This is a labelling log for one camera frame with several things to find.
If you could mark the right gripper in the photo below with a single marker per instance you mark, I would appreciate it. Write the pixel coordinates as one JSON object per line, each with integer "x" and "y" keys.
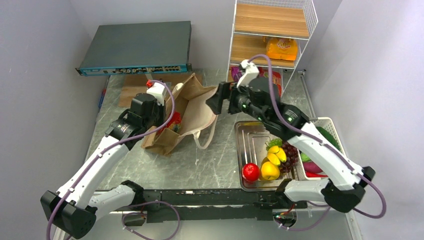
{"x": 216, "y": 101}

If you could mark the brown burlap grocery bag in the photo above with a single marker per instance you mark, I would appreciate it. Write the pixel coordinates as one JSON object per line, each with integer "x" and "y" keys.
{"x": 197, "y": 119}

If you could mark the red snack bag shelf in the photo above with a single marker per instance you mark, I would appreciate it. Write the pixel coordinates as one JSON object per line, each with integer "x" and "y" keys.
{"x": 276, "y": 78}
{"x": 174, "y": 123}

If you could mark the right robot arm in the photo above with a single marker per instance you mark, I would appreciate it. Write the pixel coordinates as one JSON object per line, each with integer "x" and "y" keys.
{"x": 343, "y": 188}

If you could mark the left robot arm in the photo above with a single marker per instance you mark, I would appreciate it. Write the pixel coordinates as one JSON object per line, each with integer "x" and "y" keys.
{"x": 102, "y": 159}

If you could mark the purple snack bag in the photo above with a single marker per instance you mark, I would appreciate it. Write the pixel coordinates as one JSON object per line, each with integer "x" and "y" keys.
{"x": 235, "y": 73}

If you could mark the orange snack bag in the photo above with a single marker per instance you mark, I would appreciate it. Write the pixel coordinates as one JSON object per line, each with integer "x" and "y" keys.
{"x": 280, "y": 48}

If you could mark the stainless steel tray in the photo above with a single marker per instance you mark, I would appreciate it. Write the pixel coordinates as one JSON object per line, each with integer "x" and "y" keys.
{"x": 251, "y": 138}

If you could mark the green leafy vegetable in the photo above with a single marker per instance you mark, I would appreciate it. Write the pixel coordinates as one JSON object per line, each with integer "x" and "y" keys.
{"x": 274, "y": 142}

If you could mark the yellow banana bunch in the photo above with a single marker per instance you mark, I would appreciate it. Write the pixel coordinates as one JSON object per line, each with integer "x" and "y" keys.
{"x": 276, "y": 155}

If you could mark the red apple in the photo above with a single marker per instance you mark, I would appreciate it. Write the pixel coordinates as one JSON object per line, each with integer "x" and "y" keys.
{"x": 250, "y": 172}

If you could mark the wooden base board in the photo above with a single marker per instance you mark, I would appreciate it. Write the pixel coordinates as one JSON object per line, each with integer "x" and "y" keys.
{"x": 135, "y": 84}

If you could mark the yellow lemon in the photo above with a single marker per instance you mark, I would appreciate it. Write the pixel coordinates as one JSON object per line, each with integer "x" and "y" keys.
{"x": 269, "y": 171}

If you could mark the purple grapes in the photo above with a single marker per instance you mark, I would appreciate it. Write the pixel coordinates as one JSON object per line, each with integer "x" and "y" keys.
{"x": 292, "y": 157}

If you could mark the white plastic basket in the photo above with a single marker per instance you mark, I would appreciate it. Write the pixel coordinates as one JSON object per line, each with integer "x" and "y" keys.
{"x": 328, "y": 124}

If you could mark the green cucumber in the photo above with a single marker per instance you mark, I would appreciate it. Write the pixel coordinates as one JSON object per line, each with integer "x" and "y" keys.
{"x": 329, "y": 137}

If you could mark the purple eggplant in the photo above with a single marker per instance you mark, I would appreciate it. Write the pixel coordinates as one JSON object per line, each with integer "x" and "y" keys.
{"x": 311, "y": 167}

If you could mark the red chili pepper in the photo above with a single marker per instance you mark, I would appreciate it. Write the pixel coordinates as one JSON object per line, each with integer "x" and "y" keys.
{"x": 315, "y": 175}

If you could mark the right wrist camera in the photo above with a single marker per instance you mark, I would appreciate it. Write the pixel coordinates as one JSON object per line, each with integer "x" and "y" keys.
{"x": 250, "y": 72}

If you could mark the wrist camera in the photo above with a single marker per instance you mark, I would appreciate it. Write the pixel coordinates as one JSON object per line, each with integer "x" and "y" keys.
{"x": 157, "y": 90}
{"x": 250, "y": 72}

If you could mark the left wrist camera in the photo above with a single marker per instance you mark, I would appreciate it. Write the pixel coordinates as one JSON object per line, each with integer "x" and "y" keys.
{"x": 157, "y": 90}

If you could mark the grey network switch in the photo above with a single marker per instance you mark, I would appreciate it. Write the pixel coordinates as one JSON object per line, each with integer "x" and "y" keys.
{"x": 138, "y": 48}

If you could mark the white wire shelf rack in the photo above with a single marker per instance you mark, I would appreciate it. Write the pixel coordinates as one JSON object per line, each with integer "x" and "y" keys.
{"x": 280, "y": 29}

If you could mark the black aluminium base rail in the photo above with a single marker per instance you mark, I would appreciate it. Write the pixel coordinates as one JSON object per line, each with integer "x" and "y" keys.
{"x": 158, "y": 205}

